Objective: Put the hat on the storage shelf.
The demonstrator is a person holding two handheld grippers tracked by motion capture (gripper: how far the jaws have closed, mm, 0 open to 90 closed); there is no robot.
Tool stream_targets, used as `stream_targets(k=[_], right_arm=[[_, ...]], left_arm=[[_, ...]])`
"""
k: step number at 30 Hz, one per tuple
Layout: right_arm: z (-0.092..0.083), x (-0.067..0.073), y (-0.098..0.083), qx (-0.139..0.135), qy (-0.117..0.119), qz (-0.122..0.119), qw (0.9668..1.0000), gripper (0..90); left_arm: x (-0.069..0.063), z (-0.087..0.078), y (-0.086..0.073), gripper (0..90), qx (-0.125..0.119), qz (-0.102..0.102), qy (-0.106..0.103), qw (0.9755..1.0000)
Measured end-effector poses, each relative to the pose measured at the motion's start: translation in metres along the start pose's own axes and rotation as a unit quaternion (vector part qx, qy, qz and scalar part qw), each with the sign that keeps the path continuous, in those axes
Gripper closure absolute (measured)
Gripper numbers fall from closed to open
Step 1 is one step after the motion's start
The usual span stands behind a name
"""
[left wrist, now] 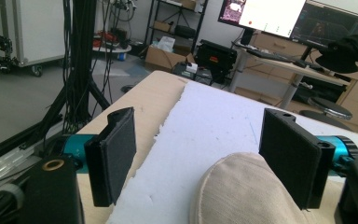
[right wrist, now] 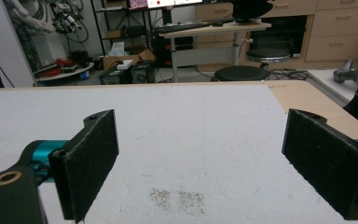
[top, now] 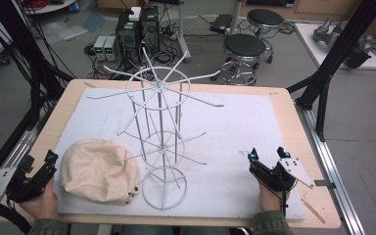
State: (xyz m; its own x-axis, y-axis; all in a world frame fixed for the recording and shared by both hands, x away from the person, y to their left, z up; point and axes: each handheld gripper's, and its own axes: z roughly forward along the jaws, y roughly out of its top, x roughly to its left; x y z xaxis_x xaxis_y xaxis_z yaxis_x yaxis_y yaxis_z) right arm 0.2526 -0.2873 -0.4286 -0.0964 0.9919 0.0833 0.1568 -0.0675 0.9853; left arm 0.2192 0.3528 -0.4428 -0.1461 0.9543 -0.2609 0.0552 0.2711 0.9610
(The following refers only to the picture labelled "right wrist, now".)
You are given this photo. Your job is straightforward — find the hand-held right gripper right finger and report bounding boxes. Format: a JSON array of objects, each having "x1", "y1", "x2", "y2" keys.
[{"x1": 281, "y1": 107, "x2": 358, "y2": 221}]

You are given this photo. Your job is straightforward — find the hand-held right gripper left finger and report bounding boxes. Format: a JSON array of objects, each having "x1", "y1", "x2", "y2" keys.
[{"x1": 48, "y1": 108, "x2": 120, "y2": 224}]

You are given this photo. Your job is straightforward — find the grey hand-held device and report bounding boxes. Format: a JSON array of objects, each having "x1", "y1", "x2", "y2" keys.
[{"x1": 333, "y1": 58, "x2": 358, "y2": 84}]

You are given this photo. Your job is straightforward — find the round white low table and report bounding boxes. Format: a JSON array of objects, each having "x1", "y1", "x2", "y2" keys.
[{"x1": 33, "y1": 62, "x2": 95, "y2": 83}]

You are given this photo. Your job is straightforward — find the black equipment case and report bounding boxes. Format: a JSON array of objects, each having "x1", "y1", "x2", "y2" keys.
[
  {"x1": 99, "y1": 66, "x2": 132, "y2": 86},
  {"x1": 130, "y1": 60, "x2": 157, "y2": 85}
]

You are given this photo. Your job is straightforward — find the white table mat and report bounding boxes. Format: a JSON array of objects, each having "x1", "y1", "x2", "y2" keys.
[{"x1": 0, "y1": 83, "x2": 358, "y2": 224}]

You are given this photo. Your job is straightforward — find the red tool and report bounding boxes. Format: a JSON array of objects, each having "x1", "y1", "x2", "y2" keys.
[{"x1": 54, "y1": 57, "x2": 77, "y2": 68}]

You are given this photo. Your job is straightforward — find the small white box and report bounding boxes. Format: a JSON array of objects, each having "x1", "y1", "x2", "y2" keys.
[{"x1": 116, "y1": 59, "x2": 135, "y2": 71}]

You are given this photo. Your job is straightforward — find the white paper bag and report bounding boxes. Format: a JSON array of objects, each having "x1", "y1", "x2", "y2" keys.
[{"x1": 108, "y1": 41, "x2": 126, "y2": 57}]

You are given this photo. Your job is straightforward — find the open cardboard box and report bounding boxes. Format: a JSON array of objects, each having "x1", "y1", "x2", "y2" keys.
[{"x1": 103, "y1": 45, "x2": 156, "y2": 72}]

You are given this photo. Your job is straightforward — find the small black round stool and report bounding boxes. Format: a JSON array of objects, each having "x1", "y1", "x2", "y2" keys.
[{"x1": 245, "y1": 48, "x2": 291, "y2": 70}]

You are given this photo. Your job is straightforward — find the large black round stool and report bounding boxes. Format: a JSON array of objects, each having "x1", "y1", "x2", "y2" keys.
[{"x1": 213, "y1": 64, "x2": 271, "y2": 83}]

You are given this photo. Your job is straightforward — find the light wooden drawer cabinet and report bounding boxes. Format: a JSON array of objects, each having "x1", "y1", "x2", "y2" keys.
[{"x1": 194, "y1": 0, "x2": 358, "y2": 72}]

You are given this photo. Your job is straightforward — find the black computer tower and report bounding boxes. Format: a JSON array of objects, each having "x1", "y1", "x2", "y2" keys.
[{"x1": 151, "y1": 35, "x2": 196, "y2": 68}]

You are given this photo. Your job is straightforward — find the black metal shelf rack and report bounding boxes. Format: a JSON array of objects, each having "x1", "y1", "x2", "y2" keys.
[{"x1": 89, "y1": 0, "x2": 157, "y2": 58}]

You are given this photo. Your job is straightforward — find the black keyboard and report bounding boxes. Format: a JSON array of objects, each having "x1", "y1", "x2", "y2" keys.
[{"x1": 153, "y1": 21, "x2": 213, "y2": 35}]

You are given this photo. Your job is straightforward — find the black bulky object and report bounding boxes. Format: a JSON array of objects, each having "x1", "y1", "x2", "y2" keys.
[{"x1": 230, "y1": 0, "x2": 275, "y2": 24}]

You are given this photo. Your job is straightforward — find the light wooden desk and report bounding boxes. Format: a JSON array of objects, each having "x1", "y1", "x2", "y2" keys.
[{"x1": 158, "y1": 21, "x2": 272, "y2": 84}]

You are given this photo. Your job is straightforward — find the computer monitor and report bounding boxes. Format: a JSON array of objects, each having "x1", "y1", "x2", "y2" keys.
[{"x1": 127, "y1": 0, "x2": 205, "y2": 10}]

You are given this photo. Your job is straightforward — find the black floor cables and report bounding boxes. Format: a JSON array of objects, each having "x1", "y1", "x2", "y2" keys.
[{"x1": 268, "y1": 68, "x2": 310, "y2": 81}]

